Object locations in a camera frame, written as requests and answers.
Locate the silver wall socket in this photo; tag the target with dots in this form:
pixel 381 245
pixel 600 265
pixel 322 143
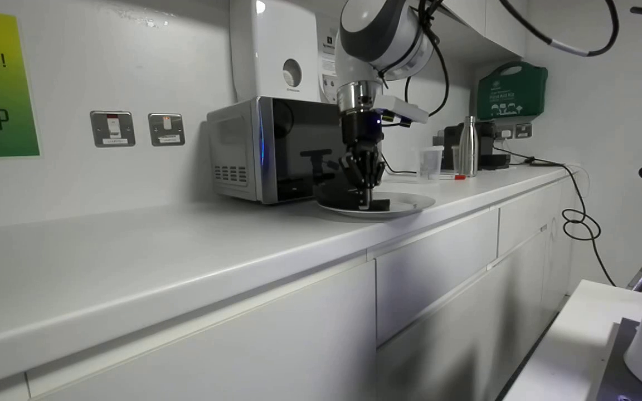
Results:
pixel 111 130
pixel 166 130

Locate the white wall dispenser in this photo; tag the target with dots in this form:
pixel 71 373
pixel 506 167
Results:
pixel 273 48

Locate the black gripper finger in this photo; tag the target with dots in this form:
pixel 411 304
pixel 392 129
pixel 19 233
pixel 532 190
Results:
pixel 373 178
pixel 350 183

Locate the dark green scouring towel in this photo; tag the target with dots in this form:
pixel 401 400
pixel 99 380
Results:
pixel 325 196

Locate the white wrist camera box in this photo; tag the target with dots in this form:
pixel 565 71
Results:
pixel 394 109

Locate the silver microwave oven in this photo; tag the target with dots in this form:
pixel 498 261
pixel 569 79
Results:
pixel 273 151

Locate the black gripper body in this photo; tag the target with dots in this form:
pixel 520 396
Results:
pixel 362 138

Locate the green first aid box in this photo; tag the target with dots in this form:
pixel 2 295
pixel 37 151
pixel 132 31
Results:
pixel 512 90

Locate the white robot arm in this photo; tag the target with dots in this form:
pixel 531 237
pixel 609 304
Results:
pixel 377 42

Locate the instruction sheets on wall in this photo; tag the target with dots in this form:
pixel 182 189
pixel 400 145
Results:
pixel 325 67

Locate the white round plate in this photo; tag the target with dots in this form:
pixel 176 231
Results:
pixel 400 207

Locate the white cabinet fronts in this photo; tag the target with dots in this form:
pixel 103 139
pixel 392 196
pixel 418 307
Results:
pixel 228 301

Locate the silver metal bottle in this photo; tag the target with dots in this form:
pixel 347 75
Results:
pixel 470 149

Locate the clear plastic cup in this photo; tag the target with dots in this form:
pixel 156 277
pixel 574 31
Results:
pixel 430 162

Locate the right silver wall socket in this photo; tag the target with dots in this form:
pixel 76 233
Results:
pixel 166 130

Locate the left silver wall socket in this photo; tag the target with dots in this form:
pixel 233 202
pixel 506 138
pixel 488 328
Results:
pixel 111 130

